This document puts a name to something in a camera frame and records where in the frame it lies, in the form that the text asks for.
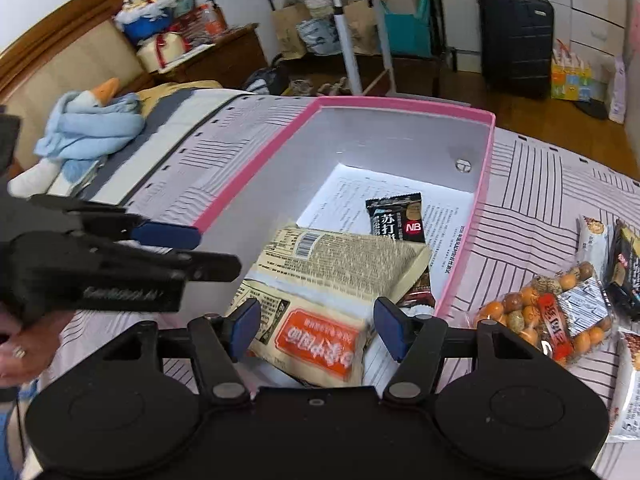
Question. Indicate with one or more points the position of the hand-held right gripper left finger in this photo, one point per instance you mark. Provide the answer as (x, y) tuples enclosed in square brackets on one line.
[(245, 324)]

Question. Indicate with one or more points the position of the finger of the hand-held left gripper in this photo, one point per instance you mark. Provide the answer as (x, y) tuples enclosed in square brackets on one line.
[(215, 266), (167, 235)]

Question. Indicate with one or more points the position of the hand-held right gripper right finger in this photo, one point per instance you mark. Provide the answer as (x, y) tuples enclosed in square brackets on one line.
[(391, 327)]

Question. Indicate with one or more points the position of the pink storage box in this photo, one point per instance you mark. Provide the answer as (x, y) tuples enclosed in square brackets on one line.
[(390, 140)]

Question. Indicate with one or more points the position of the person's left hand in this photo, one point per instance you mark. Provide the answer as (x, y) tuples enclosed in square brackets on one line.
[(22, 347)]

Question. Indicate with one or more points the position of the dark brown snack packet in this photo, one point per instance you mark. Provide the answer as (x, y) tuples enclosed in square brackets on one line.
[(419, 296)]

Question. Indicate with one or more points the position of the beige orange-label snack packet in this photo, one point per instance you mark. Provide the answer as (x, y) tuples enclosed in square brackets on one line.
[(310, 335)]

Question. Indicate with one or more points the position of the beige barcode snack packet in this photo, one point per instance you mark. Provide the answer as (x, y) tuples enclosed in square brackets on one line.
[(360, 265)]

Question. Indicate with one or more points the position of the black snack packet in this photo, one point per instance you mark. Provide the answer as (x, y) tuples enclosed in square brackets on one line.
[(625, 275), (395, 222)]

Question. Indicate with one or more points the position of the light blue cloth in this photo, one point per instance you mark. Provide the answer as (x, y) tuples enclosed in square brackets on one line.
[(85, 130)]

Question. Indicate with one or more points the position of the clear bag of coated nuts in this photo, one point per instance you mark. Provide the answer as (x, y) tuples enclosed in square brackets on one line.
[(525, 317)]

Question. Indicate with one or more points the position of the printed paper sheet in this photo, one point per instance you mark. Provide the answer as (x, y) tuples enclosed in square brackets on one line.
[(340, 195)]

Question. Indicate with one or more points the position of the yellow pillow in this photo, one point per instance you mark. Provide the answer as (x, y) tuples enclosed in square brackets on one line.
[(180, 91)]

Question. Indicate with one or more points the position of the white goose plush toy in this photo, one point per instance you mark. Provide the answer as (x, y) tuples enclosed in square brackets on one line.
[(103, 91)]

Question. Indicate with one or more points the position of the dark bag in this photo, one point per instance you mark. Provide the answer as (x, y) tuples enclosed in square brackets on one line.
[(265, 81)]

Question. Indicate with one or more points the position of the white red-ribbon gift box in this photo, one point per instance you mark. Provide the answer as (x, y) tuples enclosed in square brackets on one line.
[(162, 51)]

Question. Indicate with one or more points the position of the dark wooden nightstand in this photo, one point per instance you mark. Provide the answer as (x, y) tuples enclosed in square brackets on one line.
[(225, 57)]

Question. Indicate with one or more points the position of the striped bedsheet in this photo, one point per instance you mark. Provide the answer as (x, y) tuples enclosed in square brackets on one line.
[(530, 185)]

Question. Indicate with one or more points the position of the wooden padded headboard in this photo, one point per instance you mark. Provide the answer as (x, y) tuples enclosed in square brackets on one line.
[(65, 55)]

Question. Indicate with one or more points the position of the blue basket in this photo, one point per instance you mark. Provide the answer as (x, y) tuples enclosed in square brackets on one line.
[(146, 27)]

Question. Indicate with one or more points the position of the white snack packet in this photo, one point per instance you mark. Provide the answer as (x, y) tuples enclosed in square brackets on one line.
[(595, 242), (631, 390)]

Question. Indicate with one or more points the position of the orange-label bottle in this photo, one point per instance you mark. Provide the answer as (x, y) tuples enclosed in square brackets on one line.
[(212, 17)]

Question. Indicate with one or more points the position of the brown paper bag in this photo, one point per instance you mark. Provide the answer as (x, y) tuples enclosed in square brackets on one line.
[(290, 30), (361, 22)]

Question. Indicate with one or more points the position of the patterned white bag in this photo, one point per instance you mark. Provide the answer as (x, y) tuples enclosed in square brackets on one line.
[(319, 35)]

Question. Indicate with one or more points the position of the white folding table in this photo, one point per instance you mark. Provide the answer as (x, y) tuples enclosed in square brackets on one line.
[(345, 35)]

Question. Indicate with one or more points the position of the teal tote bag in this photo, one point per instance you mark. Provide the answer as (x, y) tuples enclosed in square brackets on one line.
[(407, 35)]

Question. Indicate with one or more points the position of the black flat floor object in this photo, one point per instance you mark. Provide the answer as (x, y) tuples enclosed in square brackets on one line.
[(590, 108)]

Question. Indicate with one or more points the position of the colourful gift bag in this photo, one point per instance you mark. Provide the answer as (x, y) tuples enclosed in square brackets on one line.
[(575, 80)]

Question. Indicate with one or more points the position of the dark blue suitcase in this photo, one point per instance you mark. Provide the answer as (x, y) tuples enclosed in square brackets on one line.
[(515, 40)]

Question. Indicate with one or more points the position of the white plastic bag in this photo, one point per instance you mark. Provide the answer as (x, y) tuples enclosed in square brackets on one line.
[(618, 90)]

